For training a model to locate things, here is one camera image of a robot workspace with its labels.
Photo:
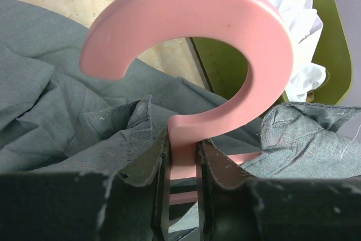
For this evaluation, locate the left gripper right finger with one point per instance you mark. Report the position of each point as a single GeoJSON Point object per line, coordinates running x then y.
{"type": "Point", "coordinates": [236, 205]}

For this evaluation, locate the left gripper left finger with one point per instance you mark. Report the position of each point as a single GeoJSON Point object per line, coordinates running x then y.
{"type": "Point", "coordinates": [131, 204]}

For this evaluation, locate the grey shirt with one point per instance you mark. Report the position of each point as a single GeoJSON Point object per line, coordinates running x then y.
{"type": "Point", "coordinates": [56, 119]}

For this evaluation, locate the pink hanger with grey shirt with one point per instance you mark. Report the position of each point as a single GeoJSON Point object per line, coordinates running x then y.
{"type": "Point", "coordinates": [126, 28]}

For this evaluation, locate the white shirt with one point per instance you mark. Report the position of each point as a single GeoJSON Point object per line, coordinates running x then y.
{"type": "Point", "coordinates": [305, 28]}

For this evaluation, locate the green plastic basket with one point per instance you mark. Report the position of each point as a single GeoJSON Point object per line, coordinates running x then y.
{"type": "Point", "coordinates": [225, 68]}

